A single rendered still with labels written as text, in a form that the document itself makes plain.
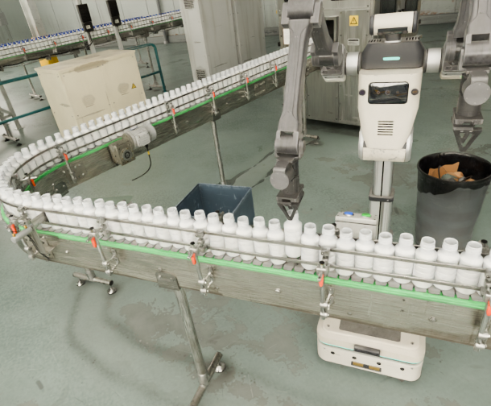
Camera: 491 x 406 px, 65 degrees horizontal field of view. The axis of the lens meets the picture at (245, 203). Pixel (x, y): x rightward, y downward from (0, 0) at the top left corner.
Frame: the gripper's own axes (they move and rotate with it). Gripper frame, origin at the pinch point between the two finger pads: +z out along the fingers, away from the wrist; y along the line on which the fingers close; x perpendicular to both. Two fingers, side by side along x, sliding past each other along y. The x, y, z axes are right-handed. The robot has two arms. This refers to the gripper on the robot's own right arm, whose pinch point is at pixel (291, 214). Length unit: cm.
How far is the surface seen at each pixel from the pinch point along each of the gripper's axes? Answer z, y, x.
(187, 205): 28, -42, -68
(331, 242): 7.0, 2.7, 13.4
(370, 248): 7.3, 2.6, 25.4
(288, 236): 6.6, 3.0, -0.5
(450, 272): 11.7, 3.1, 47.8
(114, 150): 20, -88, -148
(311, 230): 3.3, 2.8, 7.3
